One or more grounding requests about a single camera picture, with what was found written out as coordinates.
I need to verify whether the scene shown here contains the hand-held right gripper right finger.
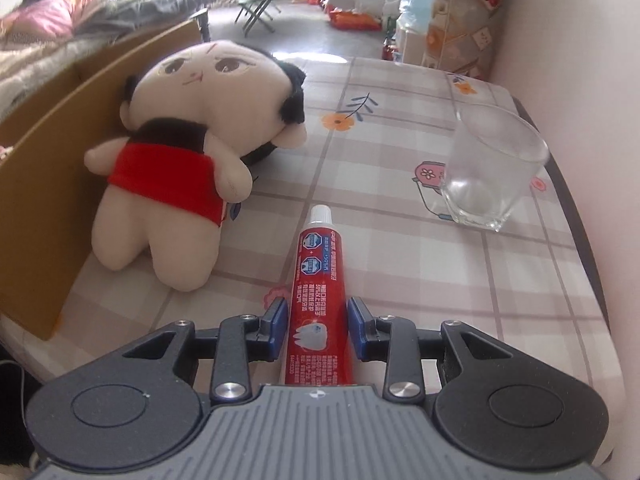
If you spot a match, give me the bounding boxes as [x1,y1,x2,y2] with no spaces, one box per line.
[347,298,516,401]

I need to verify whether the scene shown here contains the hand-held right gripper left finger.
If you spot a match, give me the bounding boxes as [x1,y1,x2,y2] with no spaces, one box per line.
[122,299,289,402]

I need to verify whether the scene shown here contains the red toothpaste tube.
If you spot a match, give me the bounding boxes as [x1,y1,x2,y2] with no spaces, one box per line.
[285,204,357,387]

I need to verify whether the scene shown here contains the brown cardboard box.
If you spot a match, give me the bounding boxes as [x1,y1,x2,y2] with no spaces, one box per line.
[0,19,203,341]

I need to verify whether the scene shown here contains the checked tablecloth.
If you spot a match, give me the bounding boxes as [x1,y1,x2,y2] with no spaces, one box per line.
[30,52,613,396]

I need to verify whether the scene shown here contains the cream plush doll red shirt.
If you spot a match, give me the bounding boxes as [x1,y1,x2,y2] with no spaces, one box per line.
[83,40,308,293]

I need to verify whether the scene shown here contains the clear drinking glass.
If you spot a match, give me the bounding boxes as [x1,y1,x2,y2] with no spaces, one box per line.
[440,104,551,232]

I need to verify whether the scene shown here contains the white dispenser base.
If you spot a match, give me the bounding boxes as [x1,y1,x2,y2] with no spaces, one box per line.
[395,25,426,63]

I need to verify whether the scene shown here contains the red packages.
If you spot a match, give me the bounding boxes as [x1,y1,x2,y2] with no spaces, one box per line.
[325,5,383,31]

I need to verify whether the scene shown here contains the folding stool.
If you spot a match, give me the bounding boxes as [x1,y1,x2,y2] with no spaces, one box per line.
[235,0,281,36]

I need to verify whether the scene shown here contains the patterned cabinet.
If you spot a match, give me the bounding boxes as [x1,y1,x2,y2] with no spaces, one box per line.
[422,0,516,81]

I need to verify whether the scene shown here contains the grey blanket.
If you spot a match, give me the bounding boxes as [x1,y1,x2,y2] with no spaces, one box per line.
[75,0,218,43]

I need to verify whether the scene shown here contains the white quilt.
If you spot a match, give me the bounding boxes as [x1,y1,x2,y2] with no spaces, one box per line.
[0,35,101,121]

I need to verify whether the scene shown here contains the pink quilt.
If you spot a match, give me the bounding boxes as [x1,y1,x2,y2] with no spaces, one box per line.
[0,0,108,36]

